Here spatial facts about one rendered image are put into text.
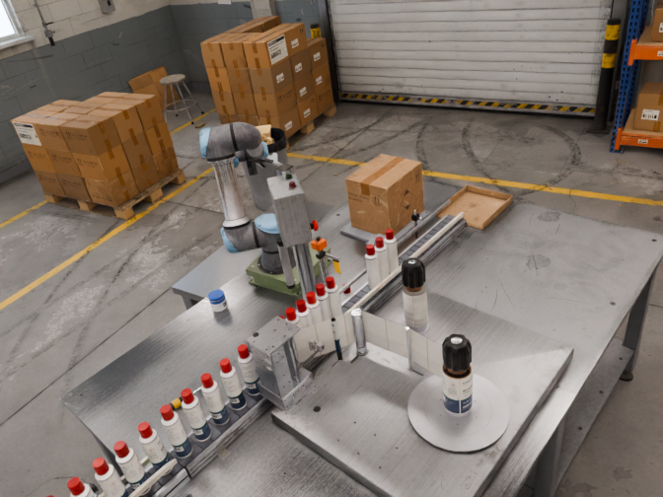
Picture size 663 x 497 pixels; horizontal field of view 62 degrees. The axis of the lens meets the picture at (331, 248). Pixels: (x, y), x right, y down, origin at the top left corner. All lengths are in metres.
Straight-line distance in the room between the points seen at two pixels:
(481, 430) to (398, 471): 0.28
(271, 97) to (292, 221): 3.97
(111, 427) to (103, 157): 3.37
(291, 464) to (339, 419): 0.20
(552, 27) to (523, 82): 0.59
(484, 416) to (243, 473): 0.76
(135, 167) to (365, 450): 4.12
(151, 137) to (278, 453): 4.08
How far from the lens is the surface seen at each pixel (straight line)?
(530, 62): 6.11
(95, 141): 5.12
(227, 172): 2.30
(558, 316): 2.24
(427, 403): 1.82
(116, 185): 5.28
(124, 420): 2.14
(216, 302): 2.39
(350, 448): 1.75
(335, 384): 1.92
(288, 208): 1.79
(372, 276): 2.22
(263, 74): 5.68
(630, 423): 3.04
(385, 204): 2.53
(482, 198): 2.95
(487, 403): 1.82
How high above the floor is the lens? 2.28
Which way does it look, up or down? 33 degrees down
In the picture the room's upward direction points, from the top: 9 degrees counter-clockwise
